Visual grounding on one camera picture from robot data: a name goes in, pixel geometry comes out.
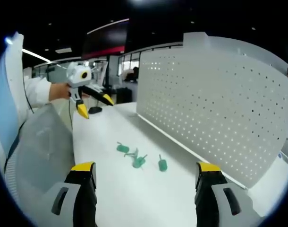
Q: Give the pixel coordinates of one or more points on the black computer mouse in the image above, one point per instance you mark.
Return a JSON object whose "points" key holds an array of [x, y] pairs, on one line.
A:
{"points": [[95, 109]]}

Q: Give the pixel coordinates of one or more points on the green hook assembly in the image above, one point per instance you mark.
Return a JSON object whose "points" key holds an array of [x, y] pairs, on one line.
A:
{"points": [[162, 164], [138, 161], [122, 148]]}

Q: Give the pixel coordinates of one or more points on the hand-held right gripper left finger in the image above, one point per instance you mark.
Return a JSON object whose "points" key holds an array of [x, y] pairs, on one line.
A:
{"points": [[70, 201]]}

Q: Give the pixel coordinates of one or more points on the white partition panel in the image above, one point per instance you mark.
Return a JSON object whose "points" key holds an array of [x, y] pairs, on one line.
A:
{"points": [[7, 94]]}

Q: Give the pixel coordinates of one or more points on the grey office chair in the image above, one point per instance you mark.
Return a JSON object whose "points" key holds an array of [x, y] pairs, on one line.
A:
{"points": [[42, 151]]}

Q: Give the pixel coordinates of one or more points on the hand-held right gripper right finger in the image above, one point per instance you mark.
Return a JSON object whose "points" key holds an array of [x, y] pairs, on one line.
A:
{"points": [[217, 203]]}

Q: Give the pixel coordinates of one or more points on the person's left hand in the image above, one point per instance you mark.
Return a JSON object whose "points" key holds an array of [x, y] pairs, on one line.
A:
{"points": [[60, 91]]}

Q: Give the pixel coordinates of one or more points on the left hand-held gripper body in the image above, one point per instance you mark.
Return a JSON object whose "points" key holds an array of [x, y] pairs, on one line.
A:
{"points": [[78, 73]]}

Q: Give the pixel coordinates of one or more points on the black cabinet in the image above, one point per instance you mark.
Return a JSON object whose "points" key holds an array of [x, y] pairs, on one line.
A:
{"points": [[123, 95]]}

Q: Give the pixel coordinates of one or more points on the white perforated mounting plate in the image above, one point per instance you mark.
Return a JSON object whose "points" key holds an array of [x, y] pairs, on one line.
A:
{"points": [[217, 106]]}

